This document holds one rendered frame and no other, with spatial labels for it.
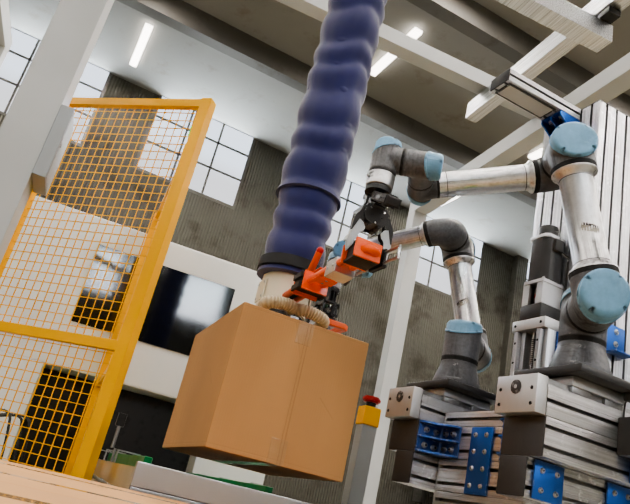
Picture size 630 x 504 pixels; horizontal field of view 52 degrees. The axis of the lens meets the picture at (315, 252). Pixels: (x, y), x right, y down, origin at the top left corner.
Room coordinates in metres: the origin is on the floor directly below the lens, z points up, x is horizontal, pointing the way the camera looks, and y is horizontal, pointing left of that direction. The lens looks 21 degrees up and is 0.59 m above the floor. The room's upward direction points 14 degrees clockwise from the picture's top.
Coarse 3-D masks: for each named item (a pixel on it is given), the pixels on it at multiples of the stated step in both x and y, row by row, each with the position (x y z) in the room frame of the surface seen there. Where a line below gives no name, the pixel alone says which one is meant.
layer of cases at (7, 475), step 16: (0, 464) 1.29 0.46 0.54; (16, 464) 1.49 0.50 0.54; (0, 480) 0.83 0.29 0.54; (16, 480) 0.91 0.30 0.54; (32, 480) 1.00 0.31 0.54; (48, 480) 1.12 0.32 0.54; (64, 480) 1.27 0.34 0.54; (80, 480) 1.46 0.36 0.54; (0, 496) 0.62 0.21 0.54; (16, 496) 0.66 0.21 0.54; (32, 496) 0.70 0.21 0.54; (48, 496) 0.76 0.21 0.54; (64, 496) 0.82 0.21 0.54; (80, 496) 0.90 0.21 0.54; (96, 496) 0.99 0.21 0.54; (112, 496) 1.11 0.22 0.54; (128, 496) 1.25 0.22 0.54; (144, 496) 1.44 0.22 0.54
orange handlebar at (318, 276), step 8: (368, 248) 1.48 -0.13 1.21; (376, 248) 1.49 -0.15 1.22; (376, 256) 1.51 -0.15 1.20; (320, 272) 1.73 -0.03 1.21; (312, 280) 1.78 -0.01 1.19; (320, 280) 1.76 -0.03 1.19; (328, 280) 1.75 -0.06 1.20; (288, 296) 2.00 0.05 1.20; (336, 328) 2.28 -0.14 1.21; (344, 328) 2.22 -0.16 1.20
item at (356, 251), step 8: (360, 240) 1.49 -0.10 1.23; (368, 240) 1.50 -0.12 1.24; (344, 248) 1.56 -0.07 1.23; (352, 248) 1.54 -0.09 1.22; (360, 248) 1.49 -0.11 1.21; (344, 256) 1.56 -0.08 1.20; (352, 256) 1.51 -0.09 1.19; (360, 256) 1.50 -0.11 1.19; (368, 256) 1.50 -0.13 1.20; (352, 264) 1.56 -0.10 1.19; (360, 264) 1.55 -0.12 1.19; (368, 264) 1.53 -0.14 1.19; (376, 264) 1.52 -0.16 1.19
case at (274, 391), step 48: (240, 336) 1.76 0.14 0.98; (288, 336) 1.81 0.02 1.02; (336, 336) 1.85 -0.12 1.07; (192, 384) 2.13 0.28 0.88; (240, 384) 1.77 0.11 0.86; (288, 384) 1.81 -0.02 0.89; (336, 384) 1.86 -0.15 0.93; (192, 432) 1.94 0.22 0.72; (240, 432) 1.78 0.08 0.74; (288, 432) 1.82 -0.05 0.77; (336, 432) 1.87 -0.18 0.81; (336, 480) 1.88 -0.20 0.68
